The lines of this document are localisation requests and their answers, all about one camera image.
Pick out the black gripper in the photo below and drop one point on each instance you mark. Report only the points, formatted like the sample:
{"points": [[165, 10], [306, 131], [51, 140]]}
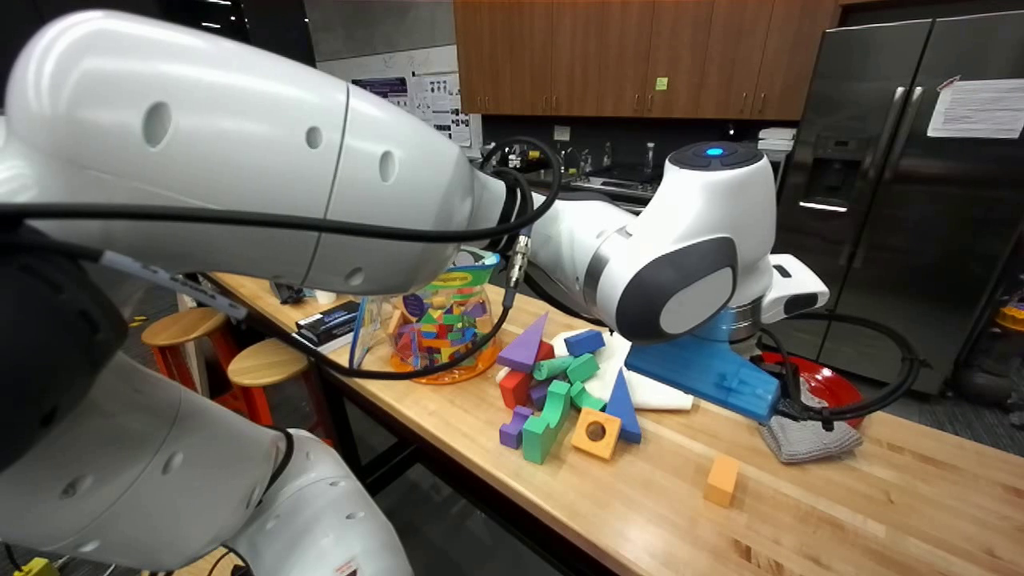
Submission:
{"points": [[790, 397]]}

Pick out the yellow wooden cube block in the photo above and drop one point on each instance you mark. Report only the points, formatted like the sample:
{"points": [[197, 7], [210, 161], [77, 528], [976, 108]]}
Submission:
{"points": [[721, 480]]}

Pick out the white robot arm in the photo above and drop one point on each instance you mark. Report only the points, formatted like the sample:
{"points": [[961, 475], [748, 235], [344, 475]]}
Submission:
{"points": [[211, 161]]}

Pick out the blue foam triangle block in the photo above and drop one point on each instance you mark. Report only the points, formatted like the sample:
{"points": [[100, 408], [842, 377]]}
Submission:
{"points": [[625, 410]]}

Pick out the small green foam block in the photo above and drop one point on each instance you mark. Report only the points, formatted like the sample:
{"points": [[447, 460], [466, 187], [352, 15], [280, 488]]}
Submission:
{"points": [[589, 402]]}

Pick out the blue foam rectangular block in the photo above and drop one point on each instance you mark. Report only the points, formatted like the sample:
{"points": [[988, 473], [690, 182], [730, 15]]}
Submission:
{"points": [[585, 343]]}

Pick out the yellow foam block with hole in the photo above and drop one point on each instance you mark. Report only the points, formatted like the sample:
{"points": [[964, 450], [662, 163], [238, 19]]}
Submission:
{"points": [[581, 439]]}

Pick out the purple foam rectangular block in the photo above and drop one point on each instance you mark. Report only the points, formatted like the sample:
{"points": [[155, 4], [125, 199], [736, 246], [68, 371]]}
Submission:
{"points": [[539, 396]]}

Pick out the purple foam triangle block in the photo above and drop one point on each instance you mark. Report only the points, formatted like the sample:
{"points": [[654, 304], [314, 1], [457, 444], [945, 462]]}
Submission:
{"points": [[522, 352]]}

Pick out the red foam block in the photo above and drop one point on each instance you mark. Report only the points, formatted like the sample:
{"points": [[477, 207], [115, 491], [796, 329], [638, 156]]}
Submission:
{"points": [[517, 387]]}

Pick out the purple foam arch block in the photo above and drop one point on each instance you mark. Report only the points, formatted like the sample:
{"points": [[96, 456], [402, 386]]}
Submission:
{"points": [[514, 431]]}

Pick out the clear plastic toy bag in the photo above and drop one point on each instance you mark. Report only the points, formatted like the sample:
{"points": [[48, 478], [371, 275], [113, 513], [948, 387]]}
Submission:
{"points": [[435, 321]]}

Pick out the red plate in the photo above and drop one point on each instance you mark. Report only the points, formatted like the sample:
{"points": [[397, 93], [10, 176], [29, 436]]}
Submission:
{"points": [[834, 386]]}

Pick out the grey cloth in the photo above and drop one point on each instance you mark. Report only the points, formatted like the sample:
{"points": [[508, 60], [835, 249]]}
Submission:
{"points": [[812, 444]]}

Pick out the white paper sheet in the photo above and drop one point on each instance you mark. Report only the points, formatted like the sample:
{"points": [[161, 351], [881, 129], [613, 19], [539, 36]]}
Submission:
{"points": [[660, 397], [976, 110]]}

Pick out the stainless steel refrigerator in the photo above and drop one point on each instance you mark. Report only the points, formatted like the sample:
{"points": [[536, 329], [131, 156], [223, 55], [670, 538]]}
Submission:
{"points": [[885, 212]]}

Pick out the green foam cylinder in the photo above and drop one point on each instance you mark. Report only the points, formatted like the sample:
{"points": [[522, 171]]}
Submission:
{"points": [[563, 369]]}

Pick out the stack of white plates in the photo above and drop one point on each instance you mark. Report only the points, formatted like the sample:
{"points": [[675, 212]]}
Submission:
{"points": [[776, 135]]}

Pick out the stainless steel stove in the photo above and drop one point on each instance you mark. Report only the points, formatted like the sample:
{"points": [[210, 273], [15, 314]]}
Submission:
{"points": [[609, 189]]}

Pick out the green sticky note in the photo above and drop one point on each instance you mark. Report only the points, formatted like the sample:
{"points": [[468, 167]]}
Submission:
{"points": [[662, 83]]}

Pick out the brown wooden upper cabinets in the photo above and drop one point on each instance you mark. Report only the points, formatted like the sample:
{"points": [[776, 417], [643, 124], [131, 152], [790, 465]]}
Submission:
{"points": [[640, 60]]}

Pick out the black book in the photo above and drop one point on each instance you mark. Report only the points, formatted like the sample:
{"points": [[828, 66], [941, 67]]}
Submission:
{"points": [[332, 324]]}

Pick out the orange-legged wooden stool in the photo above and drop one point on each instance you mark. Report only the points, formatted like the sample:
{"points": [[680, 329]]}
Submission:
{"points": [[266, 363], [180, 324]]}

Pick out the yellow hand tool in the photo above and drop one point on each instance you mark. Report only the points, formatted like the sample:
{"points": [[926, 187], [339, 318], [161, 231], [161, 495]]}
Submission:
{"points": [[34, 563]]}

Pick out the white wall poster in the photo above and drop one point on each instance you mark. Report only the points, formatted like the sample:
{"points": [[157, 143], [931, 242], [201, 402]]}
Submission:
{"points": [[434, 96]]}

